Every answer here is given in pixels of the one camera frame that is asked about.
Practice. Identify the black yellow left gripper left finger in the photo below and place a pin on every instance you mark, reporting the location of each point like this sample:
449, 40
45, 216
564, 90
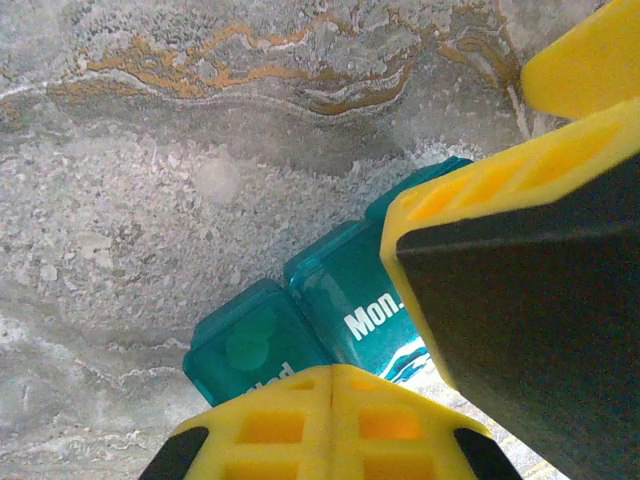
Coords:
280, 450

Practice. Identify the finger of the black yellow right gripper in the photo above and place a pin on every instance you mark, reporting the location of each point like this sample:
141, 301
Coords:
525, 300
590, 65

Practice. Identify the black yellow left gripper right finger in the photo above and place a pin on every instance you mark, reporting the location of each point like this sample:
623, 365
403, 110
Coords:
390, 450

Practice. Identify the teal L-shaped block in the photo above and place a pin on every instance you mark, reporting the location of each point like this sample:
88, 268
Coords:
250, 340

